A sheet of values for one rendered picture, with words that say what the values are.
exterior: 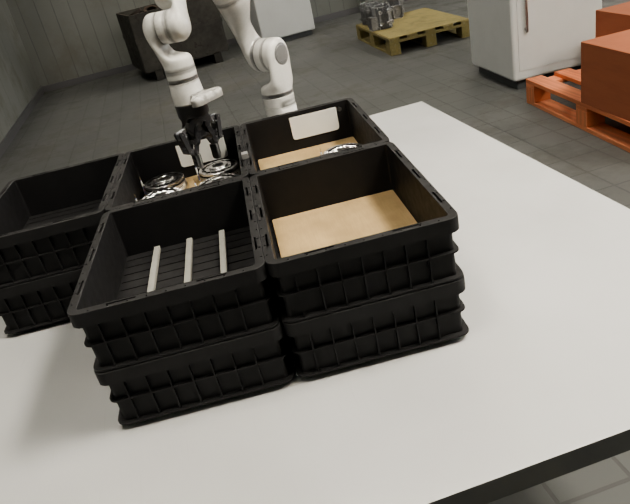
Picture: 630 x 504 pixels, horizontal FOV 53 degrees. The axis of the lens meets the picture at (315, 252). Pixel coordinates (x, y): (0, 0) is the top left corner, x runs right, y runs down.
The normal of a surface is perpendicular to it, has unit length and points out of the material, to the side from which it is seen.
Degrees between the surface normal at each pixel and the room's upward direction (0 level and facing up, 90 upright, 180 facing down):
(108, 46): 90
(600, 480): 0
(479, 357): 0
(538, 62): 90
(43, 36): 90
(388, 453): 0
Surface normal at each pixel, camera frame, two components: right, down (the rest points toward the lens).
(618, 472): -0.20, -0.86
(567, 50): 0.18, 0.44
